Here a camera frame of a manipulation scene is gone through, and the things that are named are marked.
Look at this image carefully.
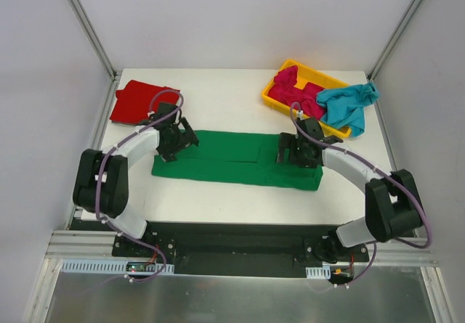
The green t shirt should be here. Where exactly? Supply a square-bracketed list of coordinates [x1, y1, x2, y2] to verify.
[151, 130, 323, 192]

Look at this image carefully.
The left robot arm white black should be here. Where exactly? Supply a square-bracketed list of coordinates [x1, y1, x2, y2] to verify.
[73, 102, 199, 257]

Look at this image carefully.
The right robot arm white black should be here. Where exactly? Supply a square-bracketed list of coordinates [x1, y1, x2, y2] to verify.
[276, 118, 426, 263]

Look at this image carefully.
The magenta t shirt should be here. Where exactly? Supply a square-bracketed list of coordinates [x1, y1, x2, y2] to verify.
[268, 66, 326, 120]

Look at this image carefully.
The folded red t shirt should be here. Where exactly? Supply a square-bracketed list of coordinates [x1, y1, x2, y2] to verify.
[110, 80, 179, 125]

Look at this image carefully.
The teal t shirt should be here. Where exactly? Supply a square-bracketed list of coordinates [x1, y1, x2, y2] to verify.
[317, 82, 379, 137]

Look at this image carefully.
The yellow plastic bin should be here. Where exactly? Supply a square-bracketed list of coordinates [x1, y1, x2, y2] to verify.
[262, 60, 348, 120]

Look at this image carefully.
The right aluminium side rail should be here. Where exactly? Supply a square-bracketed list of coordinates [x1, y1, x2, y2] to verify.
[366, 79, 419, 237]

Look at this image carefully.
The aluminium side rail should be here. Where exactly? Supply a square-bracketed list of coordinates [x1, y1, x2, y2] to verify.
[65, 72, 123, 229]
[366, 79, 419, 237]

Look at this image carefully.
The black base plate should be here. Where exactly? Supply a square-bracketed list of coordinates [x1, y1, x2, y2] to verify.
[68, 219, 417, 277]

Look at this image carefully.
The left aluminium side rail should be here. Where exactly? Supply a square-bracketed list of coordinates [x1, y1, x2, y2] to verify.
[65, 72, 123, 229]

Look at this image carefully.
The right white cable duct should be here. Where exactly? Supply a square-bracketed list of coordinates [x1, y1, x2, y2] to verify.
[305, 265, 353, 279]

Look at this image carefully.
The white cable duct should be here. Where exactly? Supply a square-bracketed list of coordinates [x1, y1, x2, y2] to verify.
[305, 265, 353, 279]
[61, 260, 174, 277]

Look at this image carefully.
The left white cable duct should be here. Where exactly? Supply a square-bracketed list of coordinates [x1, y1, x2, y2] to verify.
[61, 260, 174, 277]

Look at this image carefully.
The front aluminium rail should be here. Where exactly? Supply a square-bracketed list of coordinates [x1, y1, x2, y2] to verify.
[45, 230, 439, 267]

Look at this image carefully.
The left aluminium frame post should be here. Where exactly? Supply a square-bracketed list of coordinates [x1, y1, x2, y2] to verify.
[68, 0, 117, 81]

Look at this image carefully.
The aluminium frame post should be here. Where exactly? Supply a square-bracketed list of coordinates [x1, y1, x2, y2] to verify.
[68, 0, 117, 81]
[367, 0, 425, 81]

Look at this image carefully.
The right aluminium frame post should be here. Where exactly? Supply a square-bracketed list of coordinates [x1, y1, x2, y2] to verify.
[367, 0, 425, 81]

